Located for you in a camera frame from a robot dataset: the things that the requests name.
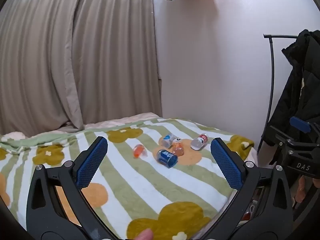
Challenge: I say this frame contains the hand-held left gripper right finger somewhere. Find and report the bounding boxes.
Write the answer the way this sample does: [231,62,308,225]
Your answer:
[194,137,294,240]

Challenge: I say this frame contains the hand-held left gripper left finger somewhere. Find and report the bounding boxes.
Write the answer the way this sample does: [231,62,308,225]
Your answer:
[26,136,111,240]

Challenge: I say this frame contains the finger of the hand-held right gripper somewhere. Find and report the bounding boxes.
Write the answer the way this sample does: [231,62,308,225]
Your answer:
[270,116,320,155]

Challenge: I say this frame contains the clear cup with blue label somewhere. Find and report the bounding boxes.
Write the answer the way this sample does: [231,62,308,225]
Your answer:
[161,133,178,147]

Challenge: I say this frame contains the person's left hand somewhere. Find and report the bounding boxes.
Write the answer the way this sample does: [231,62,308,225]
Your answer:
[136,228,153,240]

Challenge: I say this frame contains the red-label clear bottle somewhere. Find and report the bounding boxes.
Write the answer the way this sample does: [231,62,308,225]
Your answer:
[191,134,208,151]

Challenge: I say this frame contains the black coat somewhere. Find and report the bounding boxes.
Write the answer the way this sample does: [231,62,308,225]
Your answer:
[257,29,320,167]

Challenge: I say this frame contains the orange cap clear bottle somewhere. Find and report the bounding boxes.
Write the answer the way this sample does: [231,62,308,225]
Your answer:
[134,144,148,158]

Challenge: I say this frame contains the green striped flower blanket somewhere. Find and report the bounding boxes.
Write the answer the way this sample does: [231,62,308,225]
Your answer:
[0,117,255,240]

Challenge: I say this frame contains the small orange drink bottle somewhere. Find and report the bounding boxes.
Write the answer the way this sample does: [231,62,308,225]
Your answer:
[172,138,185,156]

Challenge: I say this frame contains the black clothes rack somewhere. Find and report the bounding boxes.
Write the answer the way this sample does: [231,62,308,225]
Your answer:
[259,33,300,153]

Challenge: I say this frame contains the beige curtain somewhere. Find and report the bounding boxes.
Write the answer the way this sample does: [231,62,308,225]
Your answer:
[0,0,163,137]

